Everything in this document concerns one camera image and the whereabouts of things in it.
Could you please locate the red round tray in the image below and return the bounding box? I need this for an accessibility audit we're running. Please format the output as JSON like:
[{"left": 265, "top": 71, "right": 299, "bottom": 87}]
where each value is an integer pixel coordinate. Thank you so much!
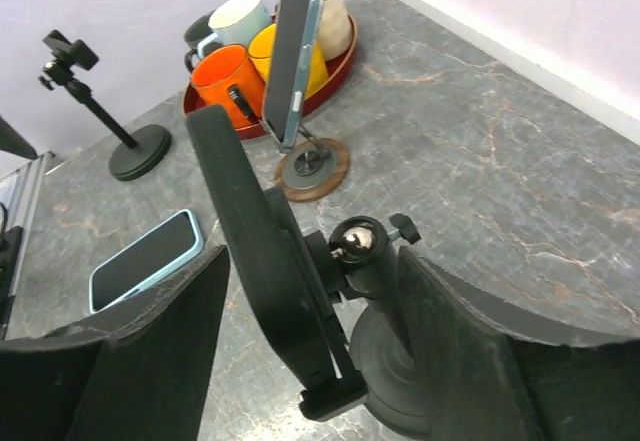
[{"left": 182, "top": 14, "right": 358, "bottom": 116}]

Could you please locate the yellow mug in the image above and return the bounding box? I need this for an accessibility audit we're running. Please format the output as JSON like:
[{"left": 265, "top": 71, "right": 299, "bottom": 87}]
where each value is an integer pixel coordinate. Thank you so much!
[{"left": 248, "top": 23, "right": 329, "bottom": 99}]

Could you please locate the round wooden phone stand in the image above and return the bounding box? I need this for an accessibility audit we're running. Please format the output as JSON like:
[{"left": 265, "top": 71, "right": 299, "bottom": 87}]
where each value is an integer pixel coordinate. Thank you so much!
[{"left": 274, "top": 126, "right": 350, "bottom": 203}]

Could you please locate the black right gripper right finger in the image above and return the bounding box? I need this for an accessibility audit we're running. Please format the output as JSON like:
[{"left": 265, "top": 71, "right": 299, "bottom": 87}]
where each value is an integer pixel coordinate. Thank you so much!
[{"left": 398, "top": 247, "right": 639, "bottom": 440}]

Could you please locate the orange mug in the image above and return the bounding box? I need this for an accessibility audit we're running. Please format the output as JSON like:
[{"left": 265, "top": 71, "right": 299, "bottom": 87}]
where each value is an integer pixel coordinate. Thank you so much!
[{"left": 190, "top": 44, "right": 265, "bottom": 129}]

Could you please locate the cream beige mug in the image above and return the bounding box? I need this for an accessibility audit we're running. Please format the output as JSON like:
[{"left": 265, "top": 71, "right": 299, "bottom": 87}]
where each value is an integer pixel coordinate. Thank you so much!
[{"left": 317, "top": 0, "right": 353, "bottom": 61}]

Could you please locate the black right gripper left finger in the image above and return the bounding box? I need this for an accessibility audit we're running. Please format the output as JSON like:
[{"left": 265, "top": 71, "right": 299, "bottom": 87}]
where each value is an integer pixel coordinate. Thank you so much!
[{"left": 1, "top": 246, "right": 230, "bottom": 440}]

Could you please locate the light blue cased phone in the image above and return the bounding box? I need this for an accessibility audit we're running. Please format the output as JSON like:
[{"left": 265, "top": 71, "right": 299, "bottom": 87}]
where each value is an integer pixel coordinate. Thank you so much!
[{"left": 88, "top": 209, "right": 204, "bottom": 314}]

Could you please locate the dark green mug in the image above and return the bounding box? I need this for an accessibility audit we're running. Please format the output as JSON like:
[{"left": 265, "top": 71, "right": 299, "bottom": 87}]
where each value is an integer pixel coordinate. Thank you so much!
[{"left": 183, "top": 11, "right": 221, "bottom": 72}]

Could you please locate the black phone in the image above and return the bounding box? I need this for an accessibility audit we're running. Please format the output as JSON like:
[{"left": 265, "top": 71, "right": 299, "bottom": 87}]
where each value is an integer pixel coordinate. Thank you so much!
[
  {"left": 186, "top": 105, "right": 336, "bottom": 390},
  {"left": 262, "top": 0, "right": 323, "bottom": 153}
]

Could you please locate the aluminium front frame rail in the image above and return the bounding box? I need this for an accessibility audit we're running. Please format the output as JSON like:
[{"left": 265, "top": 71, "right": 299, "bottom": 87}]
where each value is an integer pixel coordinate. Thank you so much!
[{"left": 1, "top": 152, "right": 55, "bottom": 340}]

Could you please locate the black round-base phone stand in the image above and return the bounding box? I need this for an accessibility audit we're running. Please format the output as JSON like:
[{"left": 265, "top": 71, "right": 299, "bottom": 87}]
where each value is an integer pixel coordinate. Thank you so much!
[{"left": 38, "top": 30, "right": 172, "bottom": 182}]

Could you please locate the white mug blue handle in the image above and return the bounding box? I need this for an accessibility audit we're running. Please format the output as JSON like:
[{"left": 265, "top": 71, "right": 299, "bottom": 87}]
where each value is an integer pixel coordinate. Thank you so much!
[{"left": 196, "top": 0, "right": 272, "bottom": 59}]

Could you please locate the black phone on wooden stand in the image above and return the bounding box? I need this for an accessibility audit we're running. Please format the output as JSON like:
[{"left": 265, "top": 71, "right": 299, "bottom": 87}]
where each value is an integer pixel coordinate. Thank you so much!
[{"left": 262, "top": 0, "right": 323, "bottom": 153}]

